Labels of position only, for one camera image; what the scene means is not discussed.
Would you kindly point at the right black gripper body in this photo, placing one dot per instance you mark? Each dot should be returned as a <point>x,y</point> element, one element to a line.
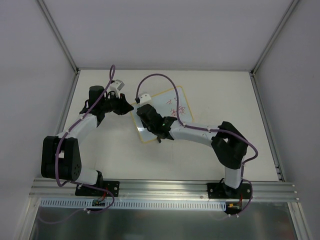
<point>145,114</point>

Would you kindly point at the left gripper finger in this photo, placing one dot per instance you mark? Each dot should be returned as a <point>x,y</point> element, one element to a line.
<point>123,97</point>
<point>122,108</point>

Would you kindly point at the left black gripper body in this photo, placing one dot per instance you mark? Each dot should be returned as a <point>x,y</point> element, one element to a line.
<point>116,104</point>

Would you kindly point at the yellow framed whiteboard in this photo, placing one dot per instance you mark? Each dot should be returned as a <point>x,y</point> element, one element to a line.
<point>165,104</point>

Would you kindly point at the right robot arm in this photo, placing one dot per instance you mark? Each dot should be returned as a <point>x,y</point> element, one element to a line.
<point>228,144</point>

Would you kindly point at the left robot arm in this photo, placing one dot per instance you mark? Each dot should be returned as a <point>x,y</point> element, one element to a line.
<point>61,158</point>

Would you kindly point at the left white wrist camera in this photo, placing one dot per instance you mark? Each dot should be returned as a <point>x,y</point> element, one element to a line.
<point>116,87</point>

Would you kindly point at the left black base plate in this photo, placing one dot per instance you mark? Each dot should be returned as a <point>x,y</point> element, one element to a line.
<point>106,186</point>

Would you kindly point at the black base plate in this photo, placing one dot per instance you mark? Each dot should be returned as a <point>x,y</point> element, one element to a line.
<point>215,190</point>
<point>106,186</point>

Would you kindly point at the left aluminium frame post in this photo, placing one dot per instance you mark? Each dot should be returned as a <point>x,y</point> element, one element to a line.
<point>56,32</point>

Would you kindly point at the aluminium frame post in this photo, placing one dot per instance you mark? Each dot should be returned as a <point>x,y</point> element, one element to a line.
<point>56,32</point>
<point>275,34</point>

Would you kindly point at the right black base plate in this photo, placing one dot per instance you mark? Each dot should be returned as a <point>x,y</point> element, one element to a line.
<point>215,190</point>

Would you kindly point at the aluminium mounting rail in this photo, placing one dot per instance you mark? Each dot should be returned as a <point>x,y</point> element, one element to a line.
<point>260,191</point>

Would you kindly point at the white slotted cable duct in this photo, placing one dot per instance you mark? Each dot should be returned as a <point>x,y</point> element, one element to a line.
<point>135,204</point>

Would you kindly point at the right aluminium frame post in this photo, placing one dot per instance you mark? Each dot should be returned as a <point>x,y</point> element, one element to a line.
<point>275,34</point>

